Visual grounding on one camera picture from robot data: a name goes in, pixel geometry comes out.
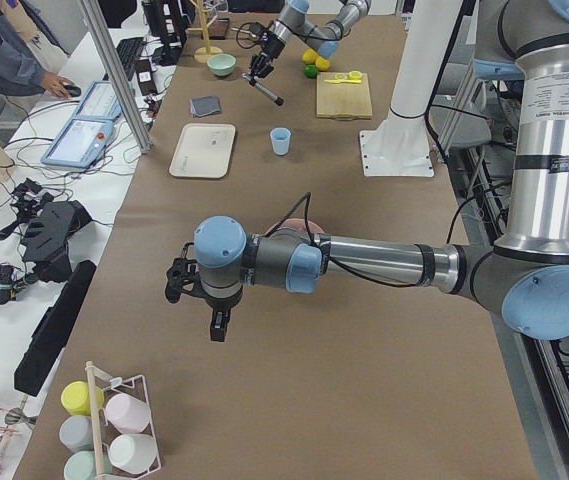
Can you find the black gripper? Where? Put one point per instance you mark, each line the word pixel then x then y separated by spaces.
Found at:
pixel 273 46
pixel 221 302

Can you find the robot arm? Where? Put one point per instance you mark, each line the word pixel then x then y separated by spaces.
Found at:
pixel 523 276
pixel 293 21

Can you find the steel ice scoop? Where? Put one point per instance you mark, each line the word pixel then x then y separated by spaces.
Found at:
pixel 245 34

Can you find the wooden cup tree stand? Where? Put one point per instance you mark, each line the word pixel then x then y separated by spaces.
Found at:
pixel 207 17

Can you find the light blue plastic cup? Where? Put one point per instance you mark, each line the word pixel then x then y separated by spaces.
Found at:
pixel 280 140

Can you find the pink cup in rack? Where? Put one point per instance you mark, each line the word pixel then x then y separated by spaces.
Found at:
pixel 127 414

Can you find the white cup rack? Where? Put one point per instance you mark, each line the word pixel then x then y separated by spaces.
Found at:
pixel 102 386

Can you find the white cup in rack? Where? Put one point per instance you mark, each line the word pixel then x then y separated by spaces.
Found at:
pixel 133 453

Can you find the yellow cup in rack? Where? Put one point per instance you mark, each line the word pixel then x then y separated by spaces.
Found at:
pixel 75 398

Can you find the grey cup in rack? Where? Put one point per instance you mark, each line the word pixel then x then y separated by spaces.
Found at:
pixel 76 433

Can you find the pale green cup in rack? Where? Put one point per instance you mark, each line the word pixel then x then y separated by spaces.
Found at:
pixel 80 466

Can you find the mint green bowl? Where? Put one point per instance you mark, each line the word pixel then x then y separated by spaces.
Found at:
pixel 221 65

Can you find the yellow lemon far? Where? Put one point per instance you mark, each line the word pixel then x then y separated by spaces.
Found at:
pixel 309 57

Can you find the yellow lemon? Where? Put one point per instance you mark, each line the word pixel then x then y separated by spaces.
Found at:
pixel 322 64
pixel 309 57

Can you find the green lime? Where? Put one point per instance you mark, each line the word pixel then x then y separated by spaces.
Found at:
pixel 310 71

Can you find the yellow lemon near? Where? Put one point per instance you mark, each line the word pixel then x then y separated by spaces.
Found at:
pixel 322 64

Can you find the grey folded cloth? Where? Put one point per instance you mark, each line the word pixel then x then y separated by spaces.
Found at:
pixel 205 106

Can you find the wooden cutting board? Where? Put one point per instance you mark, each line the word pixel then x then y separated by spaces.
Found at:
pixel 343 101

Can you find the lemon slice upper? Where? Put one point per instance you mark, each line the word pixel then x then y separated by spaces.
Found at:
pixel 355 75

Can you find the cream rabbit serving tray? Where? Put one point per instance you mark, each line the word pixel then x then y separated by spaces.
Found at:
pixel 203 151

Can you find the black monitor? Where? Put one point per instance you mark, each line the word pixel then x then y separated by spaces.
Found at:
pixel 166 21

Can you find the pink bowl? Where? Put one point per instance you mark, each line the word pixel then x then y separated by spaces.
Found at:
pixel 296 226

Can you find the black keyboard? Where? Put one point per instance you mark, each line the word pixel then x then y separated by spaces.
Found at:
pixel 129 51

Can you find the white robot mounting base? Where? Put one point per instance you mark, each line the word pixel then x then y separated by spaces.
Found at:
pixel 400 145

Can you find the teach pendant upper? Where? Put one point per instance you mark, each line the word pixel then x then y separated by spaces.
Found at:
pixel 99 101

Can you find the teach pendant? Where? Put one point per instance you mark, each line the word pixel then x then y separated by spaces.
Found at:
pixel 79 143
pixel 99 101

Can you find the black speaker bar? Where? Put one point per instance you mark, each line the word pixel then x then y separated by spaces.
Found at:
pixel 53 331

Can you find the black computer mouse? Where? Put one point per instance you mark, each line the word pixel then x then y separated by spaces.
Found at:
pixel 73 91

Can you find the teach pendant lower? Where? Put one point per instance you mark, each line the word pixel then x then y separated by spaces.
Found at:
pixel 79 143

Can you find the standing person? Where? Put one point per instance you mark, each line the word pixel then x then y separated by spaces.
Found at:
pixel 29 62

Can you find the aluminium frame post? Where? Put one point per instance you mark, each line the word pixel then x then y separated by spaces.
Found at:
pixel 99 31

